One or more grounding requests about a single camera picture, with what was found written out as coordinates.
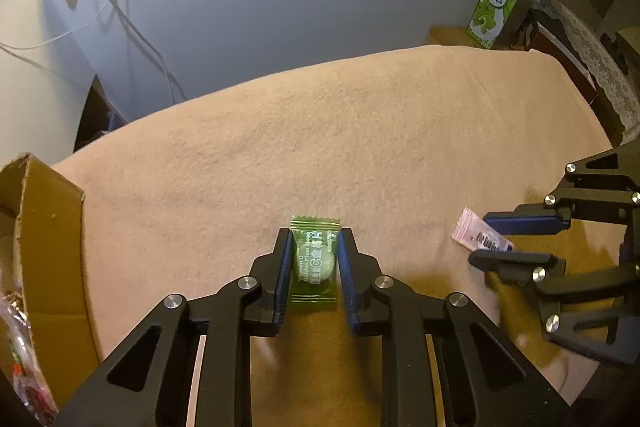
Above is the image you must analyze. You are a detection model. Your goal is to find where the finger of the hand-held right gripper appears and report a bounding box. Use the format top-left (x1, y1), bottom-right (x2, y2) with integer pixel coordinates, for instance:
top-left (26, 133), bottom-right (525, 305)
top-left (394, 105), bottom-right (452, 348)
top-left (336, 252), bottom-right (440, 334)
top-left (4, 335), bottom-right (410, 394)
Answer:
top-left (468, 249), bottom-right (640, 364)
top-left (482, 144), bottom-right (640, 236)

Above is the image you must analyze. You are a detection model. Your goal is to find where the white lace cloth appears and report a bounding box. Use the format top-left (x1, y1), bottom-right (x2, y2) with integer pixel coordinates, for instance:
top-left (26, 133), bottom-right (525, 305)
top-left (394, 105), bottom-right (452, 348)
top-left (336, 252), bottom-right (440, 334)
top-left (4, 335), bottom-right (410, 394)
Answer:
top-left (542, 0), bottom-right (640, 134)

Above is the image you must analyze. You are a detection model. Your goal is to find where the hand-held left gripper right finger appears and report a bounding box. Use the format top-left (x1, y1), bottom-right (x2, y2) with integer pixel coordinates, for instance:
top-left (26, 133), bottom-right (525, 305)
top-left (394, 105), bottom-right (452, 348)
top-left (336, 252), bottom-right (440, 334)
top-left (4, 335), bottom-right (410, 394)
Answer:
top-left (337, 228), bottom-right (576, 427)

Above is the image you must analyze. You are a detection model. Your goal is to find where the small pink packet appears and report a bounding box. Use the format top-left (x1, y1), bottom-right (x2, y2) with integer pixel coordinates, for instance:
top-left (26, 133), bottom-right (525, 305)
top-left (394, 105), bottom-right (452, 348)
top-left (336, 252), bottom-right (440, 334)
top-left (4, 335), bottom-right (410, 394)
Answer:
top-left (451, 207), bottom-right (516, 254)

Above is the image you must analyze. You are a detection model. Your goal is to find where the green candy packet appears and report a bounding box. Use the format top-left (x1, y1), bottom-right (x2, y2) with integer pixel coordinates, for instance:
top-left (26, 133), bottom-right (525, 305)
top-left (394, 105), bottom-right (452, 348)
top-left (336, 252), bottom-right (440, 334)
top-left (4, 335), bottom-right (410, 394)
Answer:
top-left (289, 215), bottom-right (342, 306)

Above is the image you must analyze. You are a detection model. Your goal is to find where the dark plum snack red-ended wrapper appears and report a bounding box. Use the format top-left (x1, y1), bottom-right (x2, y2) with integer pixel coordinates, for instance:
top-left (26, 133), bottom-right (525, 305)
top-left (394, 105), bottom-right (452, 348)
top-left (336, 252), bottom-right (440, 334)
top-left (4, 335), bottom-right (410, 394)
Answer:
top-left (0, 289), bottom-right (57, 425)

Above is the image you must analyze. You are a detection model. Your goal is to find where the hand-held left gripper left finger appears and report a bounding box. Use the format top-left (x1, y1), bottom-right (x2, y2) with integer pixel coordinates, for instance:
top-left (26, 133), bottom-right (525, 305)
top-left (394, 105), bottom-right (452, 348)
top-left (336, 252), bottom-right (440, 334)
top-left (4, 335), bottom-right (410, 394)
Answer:
top-left (50, 228), bottom-right (294, 427)

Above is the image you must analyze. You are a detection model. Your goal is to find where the cardboard box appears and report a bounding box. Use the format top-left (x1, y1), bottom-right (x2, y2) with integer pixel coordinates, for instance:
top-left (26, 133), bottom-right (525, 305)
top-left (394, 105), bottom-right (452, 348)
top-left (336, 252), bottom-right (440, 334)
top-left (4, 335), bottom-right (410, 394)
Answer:
top-left (0, 152), bottom-right (103, 410)

